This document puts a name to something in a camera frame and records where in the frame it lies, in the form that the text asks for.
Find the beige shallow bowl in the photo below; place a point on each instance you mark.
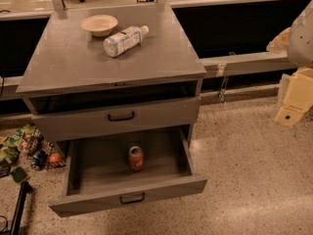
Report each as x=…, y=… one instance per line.
x=100, y=25

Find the black wire basket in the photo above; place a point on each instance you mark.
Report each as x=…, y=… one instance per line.
x=39, y=144

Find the red coke can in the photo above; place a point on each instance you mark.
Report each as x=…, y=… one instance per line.
x=136, y=158

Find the grey drawer cabinet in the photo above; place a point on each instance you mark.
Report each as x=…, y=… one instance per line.
x=70, y=71

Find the green chip bag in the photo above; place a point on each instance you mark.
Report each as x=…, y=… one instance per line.
x=21, y=141

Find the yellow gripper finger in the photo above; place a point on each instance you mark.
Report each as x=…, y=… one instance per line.
x=296, y=94
x=280, y=42

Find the clear plastic water bottle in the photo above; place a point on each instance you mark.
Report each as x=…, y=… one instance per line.
x=124, y=40

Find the blue soda can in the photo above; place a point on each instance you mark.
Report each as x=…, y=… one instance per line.
x=39, y=160

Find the black stand pole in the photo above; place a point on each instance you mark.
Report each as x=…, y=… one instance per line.
x=15, y=226

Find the orange fruit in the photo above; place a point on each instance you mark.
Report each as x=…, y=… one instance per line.
x=55, y=160

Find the closed grey top drawer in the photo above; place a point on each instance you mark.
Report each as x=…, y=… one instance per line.
x=117, y=119

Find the open grey middle drawer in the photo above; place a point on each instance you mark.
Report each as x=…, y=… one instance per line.
x=98, y=175

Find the green sponge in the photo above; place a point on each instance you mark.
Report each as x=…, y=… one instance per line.
x=19, y=175

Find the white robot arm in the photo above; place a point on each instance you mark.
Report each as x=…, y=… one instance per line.
x=300, y=48

